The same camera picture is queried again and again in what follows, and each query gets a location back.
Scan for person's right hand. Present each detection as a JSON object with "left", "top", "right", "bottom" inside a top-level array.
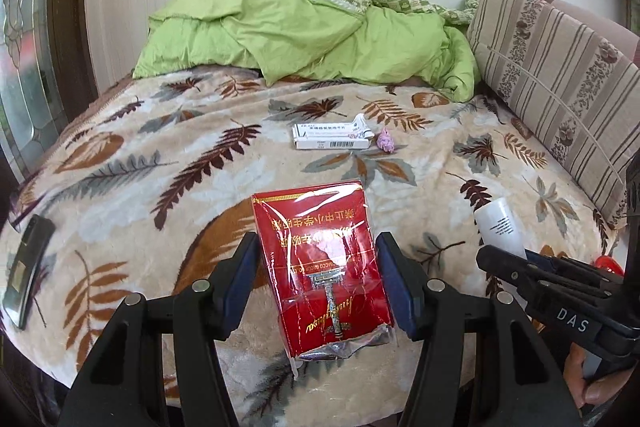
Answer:
[{"left": 562, "top": 343, "right": 631, "bottom": 408}]

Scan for pink crumpled paper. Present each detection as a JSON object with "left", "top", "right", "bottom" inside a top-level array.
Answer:
[{"left": 375, "top": 130, "right": 397, "bottom": 155}]

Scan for white plastic bottle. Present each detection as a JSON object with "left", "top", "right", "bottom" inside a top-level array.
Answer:
[{"left": 474, "top": 198, "right": 526, "bottom": 258}]

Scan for glass panel door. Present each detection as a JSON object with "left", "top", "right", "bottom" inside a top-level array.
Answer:
[{"left": 0, "top": 0, "right": 96, "bottom": 178}]

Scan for striped floral cushion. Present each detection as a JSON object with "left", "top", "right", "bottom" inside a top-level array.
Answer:
[{"left": 466, "top": 0, "right": 640, "bottom": 230}]

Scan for white flat medicine box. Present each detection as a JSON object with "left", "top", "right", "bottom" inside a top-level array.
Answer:
[{"left": 291, "top": 122, "right": 371, "bottom": 151}]

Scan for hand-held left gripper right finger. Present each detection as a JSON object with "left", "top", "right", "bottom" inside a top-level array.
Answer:
[{"left": 374, "top": 231, "right": 583, "bottom": 427}]

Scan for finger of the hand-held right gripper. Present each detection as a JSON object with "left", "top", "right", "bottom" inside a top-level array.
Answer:
[
  {"left": 475, "top": 246, "right": 546, "bottom": 303},
  {"left": 524, "top": 249, "right": 621, "bottom": 280}
]

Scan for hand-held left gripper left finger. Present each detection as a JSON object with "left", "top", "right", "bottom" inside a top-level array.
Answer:
[{"left": 60, "top": 232, "right": 261, "bottom": 427}]

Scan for white ointment tube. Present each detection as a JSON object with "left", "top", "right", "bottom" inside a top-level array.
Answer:
[{"left": 351, "top": 116, "right": 376, "bottom": 140}]

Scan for leaf print blanket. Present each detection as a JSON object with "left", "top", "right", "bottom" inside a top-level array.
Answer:
[{"left": 0, "top": 64, "right": 631, "bottom": 423}]

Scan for red cigarette pack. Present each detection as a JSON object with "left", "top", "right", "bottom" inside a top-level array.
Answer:
[{"left": 250, "top": 179, "right": 396, "bottom": 380}]

